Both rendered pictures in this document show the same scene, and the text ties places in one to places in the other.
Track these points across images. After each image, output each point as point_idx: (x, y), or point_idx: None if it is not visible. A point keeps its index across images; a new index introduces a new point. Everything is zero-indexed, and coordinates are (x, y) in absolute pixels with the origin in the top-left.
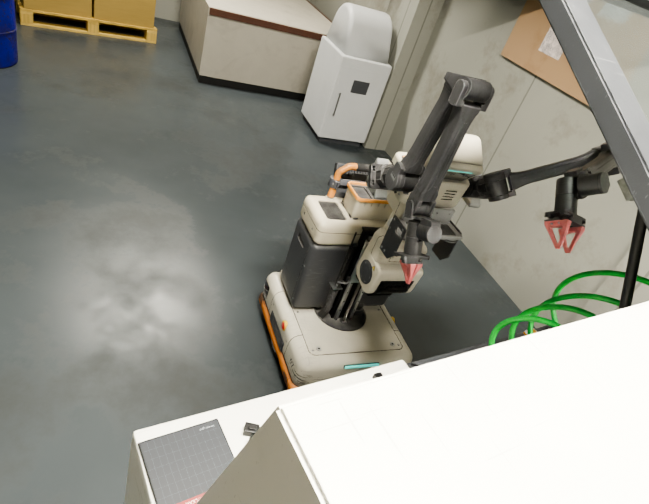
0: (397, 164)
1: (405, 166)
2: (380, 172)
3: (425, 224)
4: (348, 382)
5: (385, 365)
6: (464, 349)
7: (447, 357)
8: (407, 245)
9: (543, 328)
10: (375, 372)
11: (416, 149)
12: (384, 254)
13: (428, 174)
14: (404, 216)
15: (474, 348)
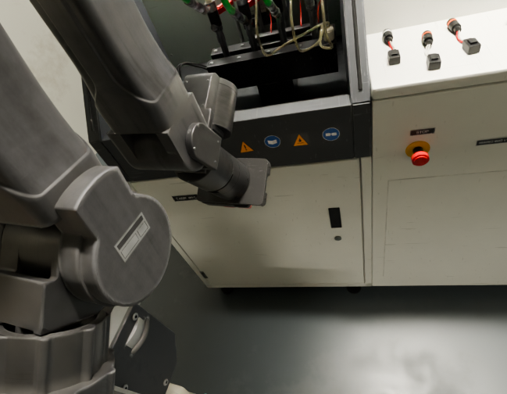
0: (93, 199)
1: (85, 162)
2: (83, 392)
3: (214, 98)
4: (482, 63)
5: (408, 81)
6: (251, 117)
7: (287, 109)
8: (242, 170)
9: (103, 137)
10: (430, 73)
11: None
12: (171, 375)
13: (127, 17)
14: (216, 168)
15: (235, 118)
